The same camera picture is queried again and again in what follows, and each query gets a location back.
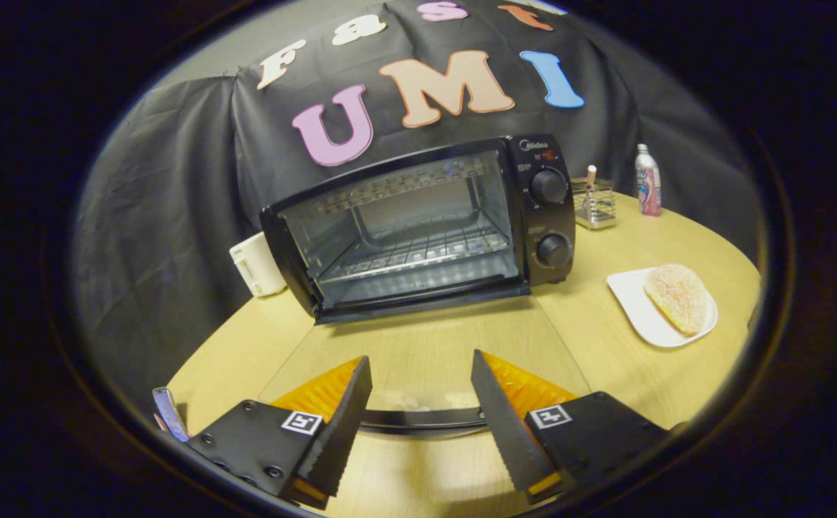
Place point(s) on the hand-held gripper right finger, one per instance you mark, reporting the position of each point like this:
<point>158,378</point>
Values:
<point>504,432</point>

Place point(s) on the white pop-up toaster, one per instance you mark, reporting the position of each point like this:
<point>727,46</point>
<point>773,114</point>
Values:
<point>256,266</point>

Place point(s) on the white plate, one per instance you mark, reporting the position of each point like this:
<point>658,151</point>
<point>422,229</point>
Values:
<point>634,302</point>

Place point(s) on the black backdrop cloth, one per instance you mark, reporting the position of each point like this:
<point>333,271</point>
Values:
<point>173,216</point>

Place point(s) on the black toaster oven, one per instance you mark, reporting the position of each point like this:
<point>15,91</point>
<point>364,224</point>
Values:
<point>544,216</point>

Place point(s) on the plastic bottle with pink label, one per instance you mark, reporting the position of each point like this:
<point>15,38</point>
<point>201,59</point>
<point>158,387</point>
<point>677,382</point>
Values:
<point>648,187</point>

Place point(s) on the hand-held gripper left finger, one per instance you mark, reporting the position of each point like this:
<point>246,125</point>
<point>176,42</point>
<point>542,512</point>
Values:
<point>339,432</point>

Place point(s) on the sugar coated bread bun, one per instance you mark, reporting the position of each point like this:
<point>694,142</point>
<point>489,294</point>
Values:
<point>677,298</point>

